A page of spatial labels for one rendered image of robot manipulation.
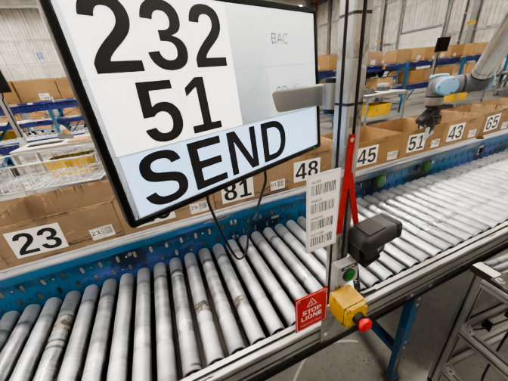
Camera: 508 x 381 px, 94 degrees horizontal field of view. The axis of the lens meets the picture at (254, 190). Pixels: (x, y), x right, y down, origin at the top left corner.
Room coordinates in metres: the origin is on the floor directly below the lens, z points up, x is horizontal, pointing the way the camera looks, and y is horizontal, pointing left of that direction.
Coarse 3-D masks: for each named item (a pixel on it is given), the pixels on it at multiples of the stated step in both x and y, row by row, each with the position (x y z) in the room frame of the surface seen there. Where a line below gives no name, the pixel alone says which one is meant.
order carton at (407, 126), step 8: (392, 120) 1.72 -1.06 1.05; (400, 120) 1.75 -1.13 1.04; (408, 120) 1.74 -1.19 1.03; (384, 128) 1.70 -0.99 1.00; (392, 128) 1.73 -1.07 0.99; (400, 128) 1.75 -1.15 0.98; (408, 128) 1.73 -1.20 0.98; (416, 128) 1.68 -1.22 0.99; (424, 128) 1.42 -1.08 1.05; (440, 128) 1.48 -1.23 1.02; (408, 136) 1.38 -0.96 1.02; (432, 136) 1.46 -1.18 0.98; (440, 136) 1.49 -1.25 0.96; (424, 144) 1.44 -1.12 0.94; (440, 144) 1.49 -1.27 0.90; (400, 152) 1.37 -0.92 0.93; (416, 152) 1.42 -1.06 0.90
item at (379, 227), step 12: (372, 216) 0.50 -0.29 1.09; (384, 216) 0.49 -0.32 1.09; (360, 228) 0.45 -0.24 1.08; (372, 228) 0.44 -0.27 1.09; (384, 228) 0.44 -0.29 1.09; (396, 228) 0.44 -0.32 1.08; (360, 240) 0.43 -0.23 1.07; (372, 240) 0.42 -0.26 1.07; (384, 240) 0.43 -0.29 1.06; (360, 252) 0.45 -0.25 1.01; (372, 252) 0.44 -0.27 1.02; (360, 264) 0.44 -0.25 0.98
